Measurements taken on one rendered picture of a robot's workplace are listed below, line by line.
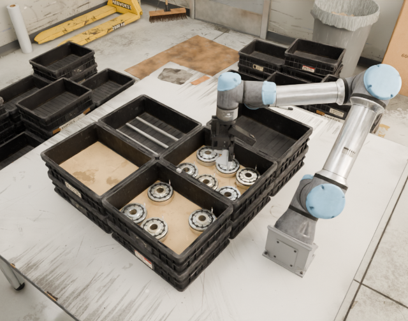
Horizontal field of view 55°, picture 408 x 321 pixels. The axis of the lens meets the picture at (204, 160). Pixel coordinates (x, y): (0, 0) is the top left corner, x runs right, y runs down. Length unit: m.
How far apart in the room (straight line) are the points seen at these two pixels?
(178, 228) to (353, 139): 0.69
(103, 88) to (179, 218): 1.84
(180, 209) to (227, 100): 0.49
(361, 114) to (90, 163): 1.13
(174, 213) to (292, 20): 3.35
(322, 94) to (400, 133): 2.17
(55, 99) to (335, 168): 2.09
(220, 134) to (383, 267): 1.52
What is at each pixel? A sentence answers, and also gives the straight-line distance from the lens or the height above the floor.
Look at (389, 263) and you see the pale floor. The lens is 2.63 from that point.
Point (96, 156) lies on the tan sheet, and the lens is 1.83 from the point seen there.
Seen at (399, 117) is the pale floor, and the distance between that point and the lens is 3.79.
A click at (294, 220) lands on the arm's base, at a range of 1.44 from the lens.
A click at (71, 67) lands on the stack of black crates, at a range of 3.14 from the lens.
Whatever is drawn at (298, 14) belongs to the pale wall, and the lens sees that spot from 4.51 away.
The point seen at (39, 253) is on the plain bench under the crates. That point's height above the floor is 0.70.
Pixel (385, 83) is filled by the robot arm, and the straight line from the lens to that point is 1.38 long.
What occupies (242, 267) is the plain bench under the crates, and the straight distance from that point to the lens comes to 1.55.
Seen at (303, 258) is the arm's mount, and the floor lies 0.81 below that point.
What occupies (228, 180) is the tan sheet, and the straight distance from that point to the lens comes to 1.66.
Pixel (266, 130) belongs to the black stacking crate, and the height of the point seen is 0.83.
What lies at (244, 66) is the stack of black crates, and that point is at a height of 0.37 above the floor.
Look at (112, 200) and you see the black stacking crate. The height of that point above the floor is 0.90.
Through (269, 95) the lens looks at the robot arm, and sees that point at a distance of 1.31.
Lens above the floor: 2.01
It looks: 43 degrees down
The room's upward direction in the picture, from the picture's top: straight up
